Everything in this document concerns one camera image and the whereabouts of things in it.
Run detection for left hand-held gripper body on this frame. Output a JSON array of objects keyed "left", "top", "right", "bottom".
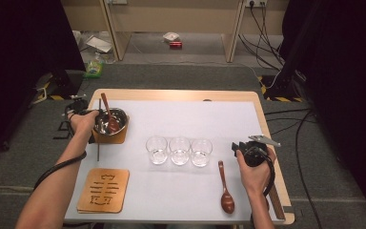
[{"left": 65, "top": 94, "right": 90, "bottom": 115}]

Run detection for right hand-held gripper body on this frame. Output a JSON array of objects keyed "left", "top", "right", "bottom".
[{"left": 242, "top": 134, "right": 281, "bottom": 168}]

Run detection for brown wooden spoon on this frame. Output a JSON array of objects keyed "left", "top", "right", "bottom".
[
  {"left": 217, "top": 160, "right": 236, "bottom": 215},
  {"left": 100, "top": 93, "right": 121, "bottom": 134}
]

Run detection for stainless steel bowl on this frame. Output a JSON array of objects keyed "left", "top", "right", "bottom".
[{"left": 92, "top": 107, "right": 130, "bottom": 137}]

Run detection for person's left hand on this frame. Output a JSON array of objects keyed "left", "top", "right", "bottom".
[{"left": 69, "top": 110, "right": 100, "bottom": 137}]

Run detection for person's right hand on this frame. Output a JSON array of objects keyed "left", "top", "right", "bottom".
[{"left": 236, "top": 146, "right": 276, "bottom": 198}]

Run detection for black stand base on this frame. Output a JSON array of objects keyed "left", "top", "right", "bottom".
[
  {"left": 256, "top": 74, "right": 304, "bottom": 103},
  {"left": 34, "top": 70, "right": 85, "bottom": 101}
]

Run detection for square wooden coaster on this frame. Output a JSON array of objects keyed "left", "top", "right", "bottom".
[
  {"left": 76, "top": 167, "right": 131, "bottom": 214},
  {"left": 91, "top": 115, "right": 131, "bottom": 145}
]

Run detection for clear drinking glass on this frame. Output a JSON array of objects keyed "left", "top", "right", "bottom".
[
  {"left": 168, "top": 136, "right": 192, "bottom": 166},
  {"left": 190, "top": 137, "right": 214, "bottom": 168},
  {"left": 145, "top": 135, "right": 170, "bottom": 165}
]

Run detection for green plastic packet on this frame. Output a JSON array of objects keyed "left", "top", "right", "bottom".
[{"left": 83, "top": 52, "right": 105, "bottom": 79}]

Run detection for white table mat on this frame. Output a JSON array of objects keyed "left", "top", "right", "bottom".
[{"left": 64, "top": 99, "right": 287, "bottom": 223}]

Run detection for row of wooden chopsticks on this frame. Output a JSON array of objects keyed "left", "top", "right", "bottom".
[{"left": 268, "top": 184, "right": 286, "bottom": 221}]

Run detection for white paper box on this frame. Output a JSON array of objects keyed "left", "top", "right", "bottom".
[{"left": 85, "top": 34, "right": 113, "bottom": 54}]

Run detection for black curtain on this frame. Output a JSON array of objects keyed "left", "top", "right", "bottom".
[
  {"left": 0, "top": 0, "right": 87, "bottom": 160},
  {"left": 279, "top": 0, "right": 366, "bottom": 223}
]

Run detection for crumpled white bag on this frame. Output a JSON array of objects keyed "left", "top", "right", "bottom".
[{"left": 162, "top": 31, "right": 180, "bottom": 43}]

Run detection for beige wooden desk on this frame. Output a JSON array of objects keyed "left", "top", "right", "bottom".
[{"left": 99, "top": 0, "right": 247, "bottom": 64}]

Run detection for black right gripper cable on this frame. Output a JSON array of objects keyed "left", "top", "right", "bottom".
[{"left": 261, "top": 155, "right": 276, "bottom": 198}]

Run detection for black floor cables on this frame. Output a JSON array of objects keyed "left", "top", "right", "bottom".
[{"left": 264, "top": 108, "right": 323, "bottom": 229}]

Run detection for black power cable bundle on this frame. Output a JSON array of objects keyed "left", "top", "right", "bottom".
[{"left": 237, "top": 3, "right": 287, "bottom": 72}]

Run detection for white wall socket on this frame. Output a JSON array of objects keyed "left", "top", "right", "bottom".
[{"left": 245, "top": 0, "right": 268, "bottom": 8}]

